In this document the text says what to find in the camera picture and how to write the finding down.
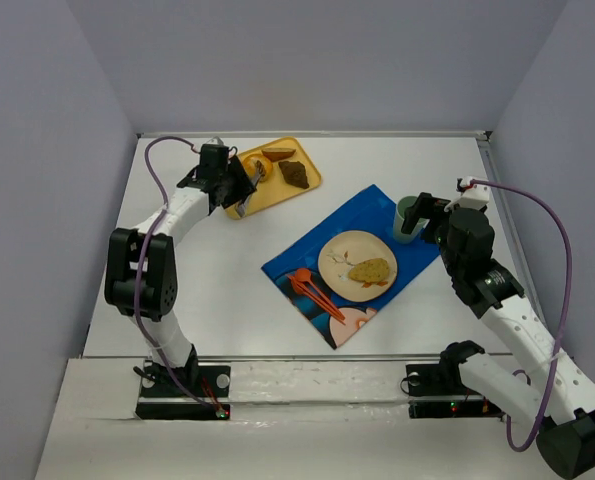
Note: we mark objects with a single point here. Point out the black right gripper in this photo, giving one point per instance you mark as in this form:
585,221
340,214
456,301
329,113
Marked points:
428,212

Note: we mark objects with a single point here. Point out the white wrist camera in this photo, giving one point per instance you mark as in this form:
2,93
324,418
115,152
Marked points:
216,141
472,195

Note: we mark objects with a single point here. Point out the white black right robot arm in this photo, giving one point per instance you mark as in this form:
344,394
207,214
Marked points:
555,397

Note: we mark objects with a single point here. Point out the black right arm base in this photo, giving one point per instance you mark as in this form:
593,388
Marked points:
435,390

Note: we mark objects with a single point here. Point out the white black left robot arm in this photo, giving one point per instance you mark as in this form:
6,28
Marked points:
141,279

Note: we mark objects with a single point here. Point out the beige floral plate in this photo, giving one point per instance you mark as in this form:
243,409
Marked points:
344,252

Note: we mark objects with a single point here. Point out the halved brown bread loaf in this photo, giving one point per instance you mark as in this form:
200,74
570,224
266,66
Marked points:
275,154

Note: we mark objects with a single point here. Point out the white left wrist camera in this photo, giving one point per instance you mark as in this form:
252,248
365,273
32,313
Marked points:
216,141

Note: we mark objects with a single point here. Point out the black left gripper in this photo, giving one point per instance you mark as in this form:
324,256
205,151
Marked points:
242,181

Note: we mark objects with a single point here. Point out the dark chocolate croissant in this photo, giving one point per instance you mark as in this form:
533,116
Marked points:
294,174

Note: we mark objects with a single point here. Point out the orange plastic fork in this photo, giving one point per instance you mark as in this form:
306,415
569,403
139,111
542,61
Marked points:
318,298

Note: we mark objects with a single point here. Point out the metal serving tongs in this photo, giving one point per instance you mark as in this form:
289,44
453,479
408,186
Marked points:
259,172

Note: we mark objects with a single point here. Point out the seeded oval bread slice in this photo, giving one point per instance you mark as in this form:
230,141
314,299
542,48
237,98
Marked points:
370,271

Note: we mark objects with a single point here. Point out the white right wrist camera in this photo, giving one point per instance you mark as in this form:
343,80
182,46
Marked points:
472,195

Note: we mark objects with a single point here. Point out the blue patterned placemat cloth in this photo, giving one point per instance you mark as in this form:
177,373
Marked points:
370,210

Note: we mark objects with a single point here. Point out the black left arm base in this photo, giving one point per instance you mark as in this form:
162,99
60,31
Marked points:
159,398

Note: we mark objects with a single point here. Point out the green cup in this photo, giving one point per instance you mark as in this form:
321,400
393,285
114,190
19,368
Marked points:
399,219

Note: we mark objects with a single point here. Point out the yellow plastic tray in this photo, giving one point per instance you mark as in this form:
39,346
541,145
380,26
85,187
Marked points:
275,190

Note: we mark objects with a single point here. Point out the glazed yellow bagel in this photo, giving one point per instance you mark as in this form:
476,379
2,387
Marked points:
247,164

